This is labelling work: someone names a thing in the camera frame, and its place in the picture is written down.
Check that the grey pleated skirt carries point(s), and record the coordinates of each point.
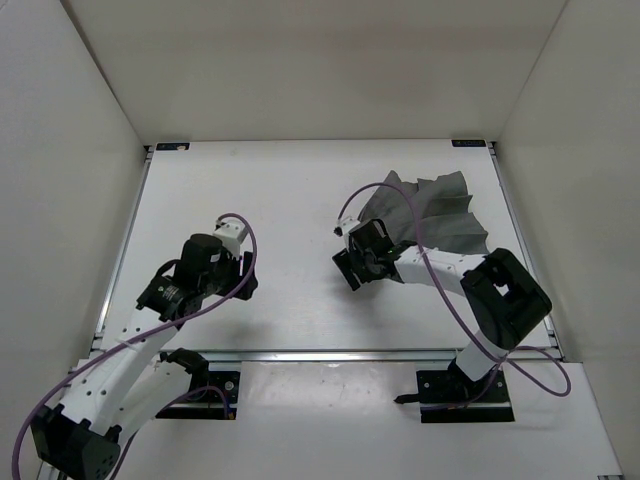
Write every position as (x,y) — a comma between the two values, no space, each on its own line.
(433,210)

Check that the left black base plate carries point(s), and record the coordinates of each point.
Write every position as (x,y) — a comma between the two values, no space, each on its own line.
(215,398)

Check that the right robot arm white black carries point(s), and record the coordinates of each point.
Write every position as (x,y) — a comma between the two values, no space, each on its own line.
(506,302)

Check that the aluminium table front rail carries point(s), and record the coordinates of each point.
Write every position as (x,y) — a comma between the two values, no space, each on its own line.
(327,356)

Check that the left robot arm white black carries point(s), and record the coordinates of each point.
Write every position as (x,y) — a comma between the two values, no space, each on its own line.
(89,432)

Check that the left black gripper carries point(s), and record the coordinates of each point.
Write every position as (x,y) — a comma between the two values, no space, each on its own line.
(229,286)

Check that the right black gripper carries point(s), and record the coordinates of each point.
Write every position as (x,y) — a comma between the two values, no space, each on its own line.
(346,261)

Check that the left blue corner label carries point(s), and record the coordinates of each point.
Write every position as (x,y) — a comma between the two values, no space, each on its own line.
(172,146)

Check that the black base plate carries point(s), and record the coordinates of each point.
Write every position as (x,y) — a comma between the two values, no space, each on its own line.
(444,399)
(215,398)

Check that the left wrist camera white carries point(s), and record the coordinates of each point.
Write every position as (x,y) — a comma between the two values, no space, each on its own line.
(231,233)

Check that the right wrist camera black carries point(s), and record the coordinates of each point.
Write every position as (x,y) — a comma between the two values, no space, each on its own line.
(367,233)

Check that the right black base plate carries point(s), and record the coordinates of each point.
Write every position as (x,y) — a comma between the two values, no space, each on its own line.
(444,399)

